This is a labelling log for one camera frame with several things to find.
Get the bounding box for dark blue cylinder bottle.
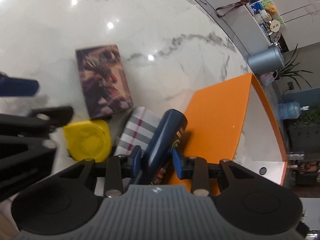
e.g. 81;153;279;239
129;109;188;185

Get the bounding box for plaid cloth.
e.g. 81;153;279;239
113;107;161;155

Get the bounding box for yellow tape measure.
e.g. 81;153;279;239
63;120;112;163

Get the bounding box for orange white storage box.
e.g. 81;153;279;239
179;73;287;185

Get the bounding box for picture card box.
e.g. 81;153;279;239
75;44;133;119

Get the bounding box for woven pink basket bag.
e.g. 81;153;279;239
259;70;278;87

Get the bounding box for blue water jug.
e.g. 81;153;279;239
278;101;309;120

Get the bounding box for grey metal trash can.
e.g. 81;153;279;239
247;46;285;75

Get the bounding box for green potted plant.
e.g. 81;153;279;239
275;44;313;89

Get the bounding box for items on cabinet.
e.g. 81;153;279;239
246;0;285;46

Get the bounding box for brown strap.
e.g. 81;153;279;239
215;0;253;18

